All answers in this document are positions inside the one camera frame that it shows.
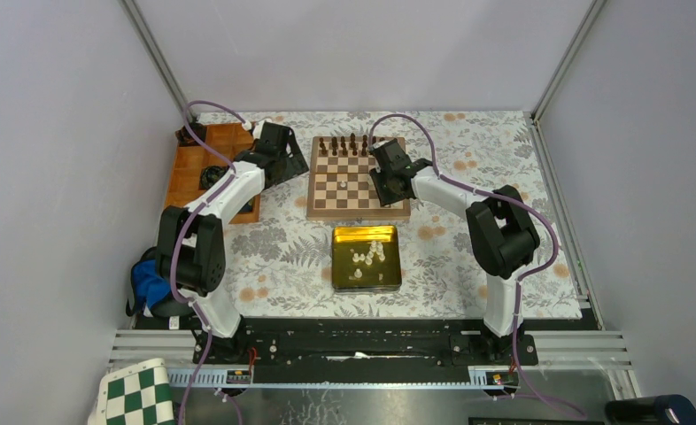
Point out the gold metal tin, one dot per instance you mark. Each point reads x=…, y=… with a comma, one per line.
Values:
x=379, y=278

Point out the green white chess mat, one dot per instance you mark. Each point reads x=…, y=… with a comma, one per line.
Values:
x=135, y=395

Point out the wooden compartment tray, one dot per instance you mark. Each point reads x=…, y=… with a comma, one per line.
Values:
x=195, y=169

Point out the blue yellow rolled tie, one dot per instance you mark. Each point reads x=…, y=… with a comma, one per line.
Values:
x=210, y=175

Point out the dark floral rolled tie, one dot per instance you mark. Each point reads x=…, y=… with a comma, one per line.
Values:
x=191, y=134

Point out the black cylinder bottle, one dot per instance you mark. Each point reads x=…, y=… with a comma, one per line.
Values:
x=665, y=410

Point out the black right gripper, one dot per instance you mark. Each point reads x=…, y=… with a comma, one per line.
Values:
x=385, y=200

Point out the aluminium frame rail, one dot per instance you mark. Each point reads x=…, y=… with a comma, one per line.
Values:
x=143, y=30
x=590, y=308

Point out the wooden chess board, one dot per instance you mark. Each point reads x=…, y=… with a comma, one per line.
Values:
x=350, y=163

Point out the floral patterned table mat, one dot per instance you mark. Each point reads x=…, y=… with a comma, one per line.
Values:
x=280, y=266

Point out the dark rook left corner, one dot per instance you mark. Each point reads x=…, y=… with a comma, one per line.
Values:
x=323, y=147

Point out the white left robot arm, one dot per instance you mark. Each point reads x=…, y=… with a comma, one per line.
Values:
x=190, y=251

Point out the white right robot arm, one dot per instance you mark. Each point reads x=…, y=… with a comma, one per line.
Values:
x=503, y=236

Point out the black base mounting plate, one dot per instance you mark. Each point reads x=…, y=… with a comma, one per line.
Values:
x=364, y=351

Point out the aluminium frame rail right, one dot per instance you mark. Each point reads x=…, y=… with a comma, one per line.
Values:
x=590, y=308

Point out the blue black cloth bag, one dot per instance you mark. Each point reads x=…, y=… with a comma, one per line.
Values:
x=150, y=295

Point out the aluminium frame rail left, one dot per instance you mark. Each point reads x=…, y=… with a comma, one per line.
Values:
x=143, y=30

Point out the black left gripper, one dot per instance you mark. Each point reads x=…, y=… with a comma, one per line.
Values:
x=293, y=165

